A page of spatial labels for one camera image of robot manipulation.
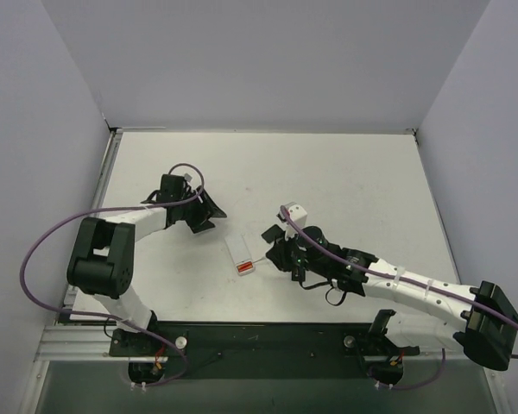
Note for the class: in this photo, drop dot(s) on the upper red battery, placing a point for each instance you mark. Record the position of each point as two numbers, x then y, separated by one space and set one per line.
244 267

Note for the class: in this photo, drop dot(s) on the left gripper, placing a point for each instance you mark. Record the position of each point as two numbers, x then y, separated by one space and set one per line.
200 212

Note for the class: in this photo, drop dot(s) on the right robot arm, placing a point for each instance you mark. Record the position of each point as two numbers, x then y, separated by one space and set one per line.
476 320

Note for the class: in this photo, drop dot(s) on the black battery cover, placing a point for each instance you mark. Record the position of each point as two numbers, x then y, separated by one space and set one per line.
272 234

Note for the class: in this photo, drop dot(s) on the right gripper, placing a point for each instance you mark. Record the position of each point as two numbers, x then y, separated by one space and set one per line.
282 249

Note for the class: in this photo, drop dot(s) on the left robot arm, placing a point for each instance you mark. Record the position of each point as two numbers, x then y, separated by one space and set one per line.
103 256

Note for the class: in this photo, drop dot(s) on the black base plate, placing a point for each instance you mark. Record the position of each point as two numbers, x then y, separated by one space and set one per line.
258 351

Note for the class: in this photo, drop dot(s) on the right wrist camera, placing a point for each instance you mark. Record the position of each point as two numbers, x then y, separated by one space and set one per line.
298 216

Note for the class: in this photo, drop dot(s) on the aluminium frame rail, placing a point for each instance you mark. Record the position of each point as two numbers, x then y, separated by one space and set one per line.
93 343

